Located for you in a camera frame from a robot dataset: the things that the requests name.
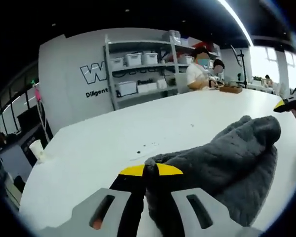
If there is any dark grey towel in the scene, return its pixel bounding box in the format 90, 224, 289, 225
144, 115, 282, 237

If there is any black stand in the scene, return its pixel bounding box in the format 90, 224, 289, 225
230, 44, 249, 88

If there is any wooden tray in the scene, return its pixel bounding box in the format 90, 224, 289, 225
219, 85, 244, 94

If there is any ceiling light strip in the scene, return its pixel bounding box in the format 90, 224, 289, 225
217, 0, 254, 47

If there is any white paper cup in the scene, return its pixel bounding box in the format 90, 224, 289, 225
29, 139, 45, 161

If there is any black monitor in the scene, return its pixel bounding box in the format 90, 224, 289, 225
16, 108, 49, 145

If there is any large white storage box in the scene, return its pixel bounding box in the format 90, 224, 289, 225
117, 81, 137, 96

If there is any low white storage box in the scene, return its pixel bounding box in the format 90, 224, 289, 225
137, 82, 158, 93

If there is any grey metal shelving rack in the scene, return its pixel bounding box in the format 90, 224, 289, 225
103, 31, 222, 111

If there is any clear grey storage bin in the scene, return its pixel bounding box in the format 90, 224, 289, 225
168, 30, 182, 41

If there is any white lidded storage box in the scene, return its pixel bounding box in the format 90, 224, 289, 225
142, 51, 159, 65
124, 53, 143, 67
110, 57, 125, 69

